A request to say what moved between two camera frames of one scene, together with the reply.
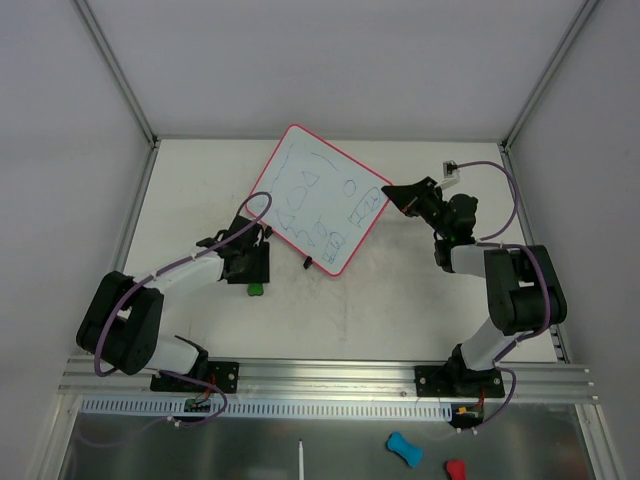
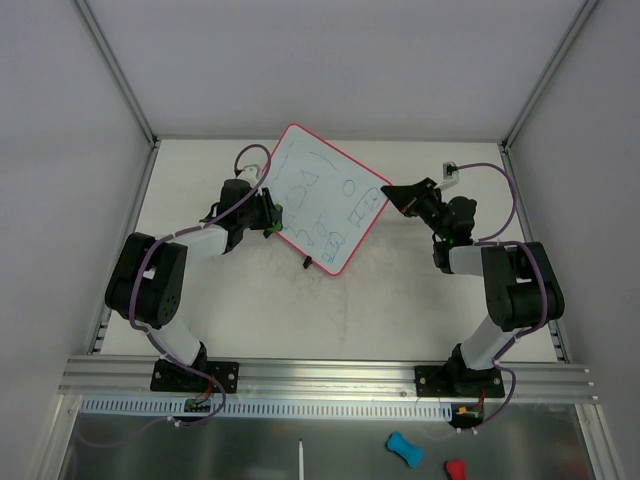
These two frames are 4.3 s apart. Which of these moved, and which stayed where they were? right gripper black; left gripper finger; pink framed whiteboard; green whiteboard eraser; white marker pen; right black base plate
Moved: green whiteboard eraser; left gripper finger
Stayed: right gripper black; pink framed whiteboard; right black base plate; white marker pen
